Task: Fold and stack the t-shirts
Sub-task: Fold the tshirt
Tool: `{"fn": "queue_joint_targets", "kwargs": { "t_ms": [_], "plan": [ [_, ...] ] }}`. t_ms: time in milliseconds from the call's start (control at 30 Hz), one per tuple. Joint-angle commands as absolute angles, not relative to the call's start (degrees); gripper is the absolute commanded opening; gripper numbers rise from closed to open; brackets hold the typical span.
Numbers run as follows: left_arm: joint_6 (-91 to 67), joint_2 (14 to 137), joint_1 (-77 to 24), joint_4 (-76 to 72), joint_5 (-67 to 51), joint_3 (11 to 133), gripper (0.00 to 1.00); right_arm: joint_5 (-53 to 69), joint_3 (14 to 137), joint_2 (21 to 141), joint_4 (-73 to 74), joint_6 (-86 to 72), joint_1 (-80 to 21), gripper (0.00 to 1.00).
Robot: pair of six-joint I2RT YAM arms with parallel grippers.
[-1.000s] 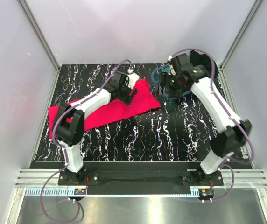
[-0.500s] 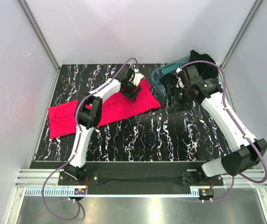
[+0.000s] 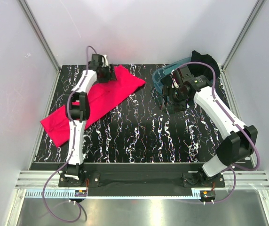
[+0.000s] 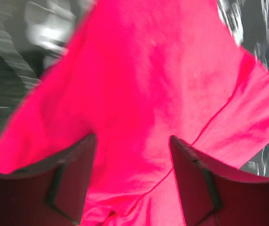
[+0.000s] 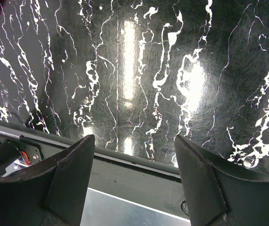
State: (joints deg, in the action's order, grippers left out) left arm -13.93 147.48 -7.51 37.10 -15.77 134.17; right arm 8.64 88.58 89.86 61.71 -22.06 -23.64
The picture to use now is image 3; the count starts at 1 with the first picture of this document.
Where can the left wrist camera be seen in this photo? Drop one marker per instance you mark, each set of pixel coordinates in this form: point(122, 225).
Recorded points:
point(97, 61)

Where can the left aluminium frame post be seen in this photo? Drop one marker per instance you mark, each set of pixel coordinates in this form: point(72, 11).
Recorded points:
point(39, 34)

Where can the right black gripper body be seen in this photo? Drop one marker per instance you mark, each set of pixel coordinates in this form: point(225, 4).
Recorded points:
point(177, 100)

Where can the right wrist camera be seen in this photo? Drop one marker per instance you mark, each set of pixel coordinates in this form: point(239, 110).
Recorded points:
point(181, 75)

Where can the white slotted cable duct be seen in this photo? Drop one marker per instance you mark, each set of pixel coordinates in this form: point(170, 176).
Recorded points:
point(115, 194)

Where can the aluminium front rail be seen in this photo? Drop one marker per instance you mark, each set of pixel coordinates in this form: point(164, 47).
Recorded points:
point(35, 179)

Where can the pink red t shirt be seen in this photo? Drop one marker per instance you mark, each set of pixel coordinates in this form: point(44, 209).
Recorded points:
point(103, 97)

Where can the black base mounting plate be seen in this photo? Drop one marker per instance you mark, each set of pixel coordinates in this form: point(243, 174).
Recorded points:
point(143, 177)

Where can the right aluminium frame post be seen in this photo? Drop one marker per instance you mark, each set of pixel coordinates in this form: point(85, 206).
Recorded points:
point(243, 32)

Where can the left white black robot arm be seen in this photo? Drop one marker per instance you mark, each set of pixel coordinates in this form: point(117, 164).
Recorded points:
point(78, 112)

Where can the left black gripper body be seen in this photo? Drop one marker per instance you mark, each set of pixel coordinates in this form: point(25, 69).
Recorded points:
point(106, 76)

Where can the teal transparent plastic bin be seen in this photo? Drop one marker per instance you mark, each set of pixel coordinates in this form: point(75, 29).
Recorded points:
point(195, 70)

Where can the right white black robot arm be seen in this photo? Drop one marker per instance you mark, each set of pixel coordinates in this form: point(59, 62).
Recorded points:
point(238, 139)

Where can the aluminium frame post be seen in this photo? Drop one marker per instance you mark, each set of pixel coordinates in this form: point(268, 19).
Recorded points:
point(39, 34)
point(243, 32)

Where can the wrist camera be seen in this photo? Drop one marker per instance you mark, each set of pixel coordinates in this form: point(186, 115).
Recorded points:
point(181, 75)
point(97, 61)

